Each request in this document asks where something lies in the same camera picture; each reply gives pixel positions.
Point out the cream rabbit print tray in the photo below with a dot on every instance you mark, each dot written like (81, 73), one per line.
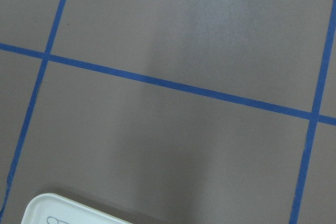
(54, 208)

